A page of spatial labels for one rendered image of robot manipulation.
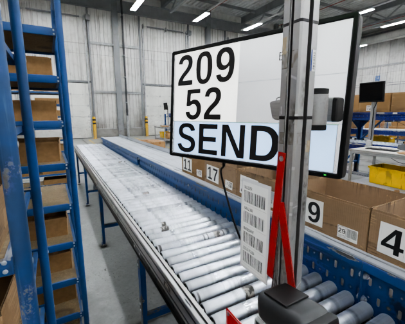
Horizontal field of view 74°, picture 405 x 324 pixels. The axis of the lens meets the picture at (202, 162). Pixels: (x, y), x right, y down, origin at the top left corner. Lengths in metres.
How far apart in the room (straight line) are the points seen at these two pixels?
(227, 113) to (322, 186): 0.95
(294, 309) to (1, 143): 0.50
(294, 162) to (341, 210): 0.72
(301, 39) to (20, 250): 0.55
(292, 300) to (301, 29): 0.41
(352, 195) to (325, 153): 0.92
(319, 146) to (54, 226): 1.38
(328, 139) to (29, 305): 0.61
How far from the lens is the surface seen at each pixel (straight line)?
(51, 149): 1.53
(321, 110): 0.50
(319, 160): 0.58
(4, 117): 0.50
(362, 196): 1.45
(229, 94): 0.68
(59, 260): 1.72
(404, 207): 1.31
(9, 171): 0.51
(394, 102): 6.09
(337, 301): 1.12
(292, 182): 0.47
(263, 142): 0.62
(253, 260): 0.59
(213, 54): 0.73
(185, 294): 1.07
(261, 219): 0.54
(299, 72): 0.46
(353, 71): 0.58
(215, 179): 1.82
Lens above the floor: 1.37
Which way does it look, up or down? 10 degrees down
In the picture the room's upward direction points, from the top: straight up
